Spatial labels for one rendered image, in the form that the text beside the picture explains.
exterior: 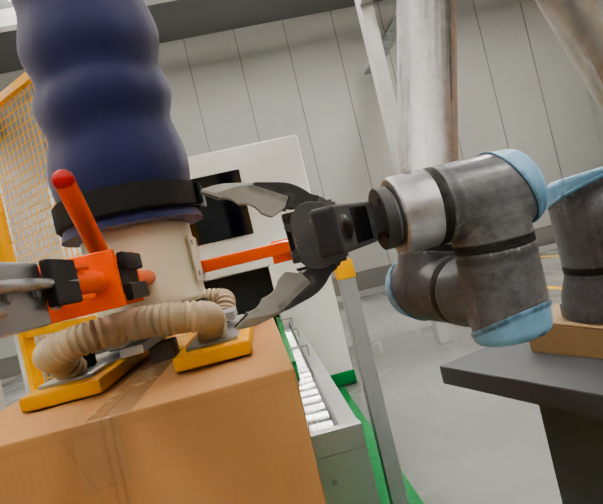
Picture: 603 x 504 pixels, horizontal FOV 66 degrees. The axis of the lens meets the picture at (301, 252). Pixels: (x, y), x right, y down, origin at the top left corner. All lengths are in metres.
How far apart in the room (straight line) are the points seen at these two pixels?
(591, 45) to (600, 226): 0.32
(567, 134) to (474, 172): 12.08
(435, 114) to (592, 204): 0.38
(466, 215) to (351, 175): 9.91
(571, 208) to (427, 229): 0.50
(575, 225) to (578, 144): 11.74
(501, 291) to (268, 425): 0.29
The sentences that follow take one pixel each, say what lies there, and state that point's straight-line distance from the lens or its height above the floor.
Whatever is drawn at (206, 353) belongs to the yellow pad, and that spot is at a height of 0.96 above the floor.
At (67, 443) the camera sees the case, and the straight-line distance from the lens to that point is 0.54.
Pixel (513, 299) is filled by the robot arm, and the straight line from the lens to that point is 0.55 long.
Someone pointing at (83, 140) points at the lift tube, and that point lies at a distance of 0.74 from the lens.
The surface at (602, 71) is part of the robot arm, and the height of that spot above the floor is 1.21.
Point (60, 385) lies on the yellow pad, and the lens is 0.68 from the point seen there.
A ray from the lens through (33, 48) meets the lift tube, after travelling 0.81.
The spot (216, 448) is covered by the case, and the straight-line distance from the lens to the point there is 0.52.
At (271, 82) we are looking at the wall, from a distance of 10.80.
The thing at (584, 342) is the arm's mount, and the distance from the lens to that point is 1.01.
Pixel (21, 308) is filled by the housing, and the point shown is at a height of 1.06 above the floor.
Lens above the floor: 1.06
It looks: level
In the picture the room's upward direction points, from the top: 13 degrees counter-clockwise
